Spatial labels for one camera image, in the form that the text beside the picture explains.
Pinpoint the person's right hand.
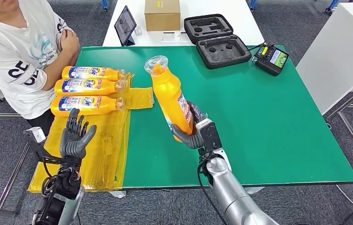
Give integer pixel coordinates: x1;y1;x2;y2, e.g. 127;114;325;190
59;28;75;50

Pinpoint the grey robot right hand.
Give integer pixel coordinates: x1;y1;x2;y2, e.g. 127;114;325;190
171;101;208;150

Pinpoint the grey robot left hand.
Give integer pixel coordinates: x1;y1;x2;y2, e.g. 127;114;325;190
59;108;97;159

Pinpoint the orange detergent bottle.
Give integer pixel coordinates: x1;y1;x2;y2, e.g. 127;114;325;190
144;55;195;143
61;66;126;82
50;95;125;117
54;78;127;97

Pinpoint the person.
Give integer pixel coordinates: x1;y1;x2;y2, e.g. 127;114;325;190
0;0;81;137

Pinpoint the black tablet on stand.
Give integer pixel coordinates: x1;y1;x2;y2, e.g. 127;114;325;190
114;5;137;47

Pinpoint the green table mat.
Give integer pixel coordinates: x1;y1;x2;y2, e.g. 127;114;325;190
74;45;353;190

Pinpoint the black foam lined case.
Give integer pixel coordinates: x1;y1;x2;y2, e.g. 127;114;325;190
184;14;252;70

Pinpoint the brown cardboard box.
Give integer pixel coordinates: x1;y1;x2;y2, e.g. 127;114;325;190
144;0;182;32

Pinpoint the white flat packet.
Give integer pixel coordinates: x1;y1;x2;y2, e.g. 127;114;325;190
161;31;190;43

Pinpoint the black remote controller with screen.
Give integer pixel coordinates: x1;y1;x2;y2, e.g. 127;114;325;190
254;43;290;77

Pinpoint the white desk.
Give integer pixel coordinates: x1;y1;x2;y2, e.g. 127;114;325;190
103;0;265;48

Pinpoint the white table with steel legs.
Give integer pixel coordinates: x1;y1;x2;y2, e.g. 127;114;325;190
296;3;353;116

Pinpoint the black right camera bracket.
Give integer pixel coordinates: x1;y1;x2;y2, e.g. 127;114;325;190
199;121;223;153

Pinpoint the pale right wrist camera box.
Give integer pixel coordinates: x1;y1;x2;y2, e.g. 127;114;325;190
195;118;212;130

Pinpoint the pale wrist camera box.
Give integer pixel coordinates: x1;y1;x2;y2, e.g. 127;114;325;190
195;118;212;130
30;127;47;144

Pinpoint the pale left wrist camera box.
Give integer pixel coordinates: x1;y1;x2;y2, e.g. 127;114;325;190
30;127;47;144

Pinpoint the steel table frame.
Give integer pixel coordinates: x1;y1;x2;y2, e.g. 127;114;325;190
0;112;31;218

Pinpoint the black controller cable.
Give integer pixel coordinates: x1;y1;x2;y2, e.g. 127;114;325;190
247;42;266;53

